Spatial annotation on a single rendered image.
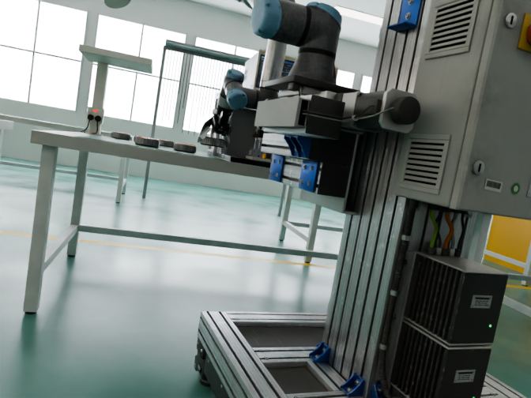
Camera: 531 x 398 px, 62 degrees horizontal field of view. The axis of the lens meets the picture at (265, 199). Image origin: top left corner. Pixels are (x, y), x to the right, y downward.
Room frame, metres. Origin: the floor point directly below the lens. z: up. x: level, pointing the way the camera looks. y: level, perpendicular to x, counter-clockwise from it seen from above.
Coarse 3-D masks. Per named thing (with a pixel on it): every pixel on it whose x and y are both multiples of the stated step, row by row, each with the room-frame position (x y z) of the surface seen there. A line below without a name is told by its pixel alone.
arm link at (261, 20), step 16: (240, 0) 1.67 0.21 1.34; (256, 0) 1.34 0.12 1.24; (272, 0) 1.28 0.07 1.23; (288, 0) 1.33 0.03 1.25; (256, 16) 1.33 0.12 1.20; (272, 16) 1.28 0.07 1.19; (288, 16) 1.29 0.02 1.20; (304, 16) 1.31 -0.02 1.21; (256, 32) 1.32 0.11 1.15; (272, 32) 1.30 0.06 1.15; (288, 32) 1.31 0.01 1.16
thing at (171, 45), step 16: (176, 48) 5.53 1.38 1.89; (192, 48) 5.42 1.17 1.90; (208, 48) 5.40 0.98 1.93; (176, 64) 5.55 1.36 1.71; (192, 64) 5.60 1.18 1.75; (208, 64) 5.65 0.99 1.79; (240, 64) 5.73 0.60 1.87; (160, 80) 5.49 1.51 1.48; (208, 80) 5.66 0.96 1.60; (144, 192) 5.49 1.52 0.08
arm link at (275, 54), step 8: (272, 40) 1.72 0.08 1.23; (272, 48) 1.72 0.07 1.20; (280, 48) 1.72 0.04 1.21; (272, 56) 1.72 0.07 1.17; (280, 56) 1.72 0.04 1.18; (264, 64) 1.74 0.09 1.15; (272, 64) 1.72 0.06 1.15; (280, 64) 1.73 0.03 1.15; (264, 72) 1.74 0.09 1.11; (272, 72) 1.72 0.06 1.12; (280, 72) 1.74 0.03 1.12; (264, 80) 1.73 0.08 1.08; (264, 88) 1.73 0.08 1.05; (264, 96) 1.73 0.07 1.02; (272, 96) 1.74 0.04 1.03; (256, 104) 1.73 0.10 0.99
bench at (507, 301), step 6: (510, 276) 3.41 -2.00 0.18; (516, 276) 3.42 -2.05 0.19; (522, 276) 3.44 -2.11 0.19; (528, 276) 3.45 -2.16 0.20; (504, 300) 2.59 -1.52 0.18; (510, 300) 2.55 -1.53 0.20; (510, 306) 2.54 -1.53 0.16; (516, 306) 2.50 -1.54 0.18; (522, 306) 2.46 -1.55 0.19; (528, 306) 2.46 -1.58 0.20; (522, 312) 2.45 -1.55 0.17; (528, 312) 2.42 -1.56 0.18
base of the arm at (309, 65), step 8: (304, 48) 1.35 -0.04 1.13; (312, 48) 1.33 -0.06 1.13; (304, 56) 1.34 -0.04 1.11; (312, 56) 1.33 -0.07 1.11; (320, 56) 1.33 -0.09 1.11; (328, 56) 1.34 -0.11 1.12; (296, 64) 1.35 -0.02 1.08; (304, 64) 1.33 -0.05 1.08; (312, 64) 1.32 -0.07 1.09; (320, 64) 1.32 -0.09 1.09; (328, 64) 1.33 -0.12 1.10; (296, 72) 1.33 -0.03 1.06; (304, 72) 1.32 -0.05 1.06; (312, 72) 1.31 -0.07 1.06; (320, 72) 1.32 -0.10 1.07; (328, 72) 1.33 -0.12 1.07; (320, 80) 1.31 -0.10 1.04; (328, 80) 1.32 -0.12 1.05; (336, 80) 1.36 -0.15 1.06
